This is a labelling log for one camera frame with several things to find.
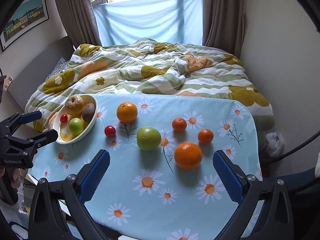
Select red cherry tomato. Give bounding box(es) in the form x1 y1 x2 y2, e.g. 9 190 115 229
60 114 68 124
104 125 116 138

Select large green apple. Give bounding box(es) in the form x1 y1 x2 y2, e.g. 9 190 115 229
68 118 84 137

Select small tangerine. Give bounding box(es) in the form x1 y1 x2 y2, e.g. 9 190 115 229
197 128 214 145
171 118 187 132

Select medium orange tangerine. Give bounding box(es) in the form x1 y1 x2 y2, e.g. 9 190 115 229
174 142 202 170

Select large orange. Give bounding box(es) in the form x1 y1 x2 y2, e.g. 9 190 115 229
116 102 138 123

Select small green apple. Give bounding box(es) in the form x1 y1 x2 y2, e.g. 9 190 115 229
137 126 162 151

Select person's left hand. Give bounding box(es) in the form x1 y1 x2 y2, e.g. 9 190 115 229
1 167 21 205

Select white duck-print bowl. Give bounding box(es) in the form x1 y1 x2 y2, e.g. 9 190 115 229
52 94 98 145

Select wrinkled brown apple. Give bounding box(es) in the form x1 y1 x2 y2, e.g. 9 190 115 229
65 95 85 117

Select grey bed headboard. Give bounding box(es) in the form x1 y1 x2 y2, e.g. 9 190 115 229
8 36 74 109

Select brown kiwi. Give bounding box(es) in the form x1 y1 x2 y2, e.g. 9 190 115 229
82 103 95 122

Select white plastic bag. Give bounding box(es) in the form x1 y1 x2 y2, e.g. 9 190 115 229
266 132 284 158

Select patterned grey pillow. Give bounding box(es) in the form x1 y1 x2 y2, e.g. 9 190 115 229
46 57 69 81

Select light blue daisy tablecloth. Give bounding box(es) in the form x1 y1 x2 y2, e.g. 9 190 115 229
30 94 260 239

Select green striped floral duvet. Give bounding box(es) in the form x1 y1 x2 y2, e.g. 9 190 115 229
24 38 275 131

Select framed building picture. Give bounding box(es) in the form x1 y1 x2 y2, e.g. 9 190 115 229
1 0 49 51

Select left brown curtain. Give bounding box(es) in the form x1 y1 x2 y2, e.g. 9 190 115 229
55 0 101 47

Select brown curtain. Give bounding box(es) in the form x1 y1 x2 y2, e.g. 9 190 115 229
202 0 245 57
55 0 101 47

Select light blue window cloth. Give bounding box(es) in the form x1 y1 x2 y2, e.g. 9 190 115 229
93 0 203 46

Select right brown curtain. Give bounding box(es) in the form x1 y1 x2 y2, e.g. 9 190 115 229
202 0 245 57

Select white wall socket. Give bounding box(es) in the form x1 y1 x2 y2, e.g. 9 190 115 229
3 76 13 91

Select black cable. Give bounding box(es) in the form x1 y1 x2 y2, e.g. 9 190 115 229
265 129 320 165

